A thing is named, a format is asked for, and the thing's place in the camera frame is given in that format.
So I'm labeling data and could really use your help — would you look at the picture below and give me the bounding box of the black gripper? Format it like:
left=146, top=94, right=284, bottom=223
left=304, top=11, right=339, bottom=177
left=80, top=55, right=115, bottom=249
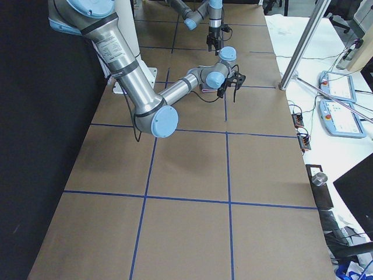
left=217, top=72, right=246, bottom=98
left=206, top=27, right=221, bottom=55

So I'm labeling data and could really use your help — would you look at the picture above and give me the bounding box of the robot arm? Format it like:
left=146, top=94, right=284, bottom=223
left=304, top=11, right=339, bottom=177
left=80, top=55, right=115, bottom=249
left=165, top=0, right=223, bottom=55
left=48, top=1, right=245, bottom=138

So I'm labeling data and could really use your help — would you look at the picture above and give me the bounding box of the orange black connector box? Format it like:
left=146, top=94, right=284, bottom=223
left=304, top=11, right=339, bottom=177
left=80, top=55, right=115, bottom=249
left=291, top=113, right=304, bottom=128

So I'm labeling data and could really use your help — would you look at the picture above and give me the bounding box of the metal grabber stick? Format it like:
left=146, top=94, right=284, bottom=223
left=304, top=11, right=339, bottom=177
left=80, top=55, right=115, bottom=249
left=292, top=75, right=372, bottom=123

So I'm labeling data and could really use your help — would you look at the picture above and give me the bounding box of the far teach pendant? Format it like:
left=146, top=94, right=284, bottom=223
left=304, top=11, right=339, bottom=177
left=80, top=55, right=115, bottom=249
left=319, top=71, right=357, bottom=103

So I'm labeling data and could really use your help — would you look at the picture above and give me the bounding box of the teach pendant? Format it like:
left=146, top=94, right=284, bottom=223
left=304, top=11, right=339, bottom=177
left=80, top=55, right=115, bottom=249
left=319, top=99, right=367, bottom=139
left=319, top=71, right=357, bottom=103

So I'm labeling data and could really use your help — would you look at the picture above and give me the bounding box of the near teach pendant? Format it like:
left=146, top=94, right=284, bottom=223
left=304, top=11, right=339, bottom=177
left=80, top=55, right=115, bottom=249
left=319, top=99, right=367, bottom=139

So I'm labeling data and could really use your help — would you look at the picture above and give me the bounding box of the metal cylinder weight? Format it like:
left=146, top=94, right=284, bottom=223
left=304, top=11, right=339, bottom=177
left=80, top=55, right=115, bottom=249
left=311, top=172, right=328, bottom=187

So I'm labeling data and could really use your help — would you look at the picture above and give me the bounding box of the black tray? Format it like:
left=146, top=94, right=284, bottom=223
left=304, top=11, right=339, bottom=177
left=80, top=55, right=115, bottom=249
left=305, top=164, right=333, bottom=211

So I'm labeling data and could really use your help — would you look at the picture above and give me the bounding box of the black monitor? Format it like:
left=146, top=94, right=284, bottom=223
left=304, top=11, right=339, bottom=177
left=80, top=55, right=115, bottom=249
left=333, top=155, right=372, bottom=239

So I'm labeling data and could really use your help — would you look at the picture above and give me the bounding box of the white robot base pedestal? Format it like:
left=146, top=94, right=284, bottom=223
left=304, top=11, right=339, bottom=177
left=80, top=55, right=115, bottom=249
left=114, top=0, right=157, bottom=88

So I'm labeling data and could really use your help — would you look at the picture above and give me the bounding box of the aluminium frame post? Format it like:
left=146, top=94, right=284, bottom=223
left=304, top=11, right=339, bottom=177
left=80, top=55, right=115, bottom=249
left=279, top=0, right=331, bottom=90

